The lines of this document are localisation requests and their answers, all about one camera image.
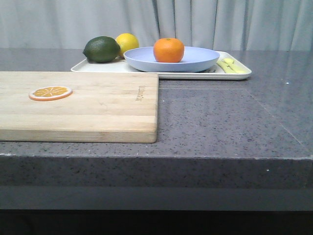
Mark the light blue plate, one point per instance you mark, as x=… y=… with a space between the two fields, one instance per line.
x=195 y=59

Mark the yellow lemon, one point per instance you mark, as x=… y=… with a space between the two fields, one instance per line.
x=126 y=41

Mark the cream white tray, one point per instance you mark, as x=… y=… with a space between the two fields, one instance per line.
x=213 y=73

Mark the wooden cutting board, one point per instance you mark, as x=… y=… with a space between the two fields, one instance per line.
x=104 y=107

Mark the grey curtain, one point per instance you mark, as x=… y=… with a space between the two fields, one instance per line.
x=217 y=24

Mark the green lime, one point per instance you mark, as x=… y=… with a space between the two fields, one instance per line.
x=102 y=49

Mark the whole orange fruit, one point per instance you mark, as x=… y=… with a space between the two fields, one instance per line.
x=168 y=50

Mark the orange slice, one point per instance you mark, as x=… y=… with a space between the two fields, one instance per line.
x=50 y=93

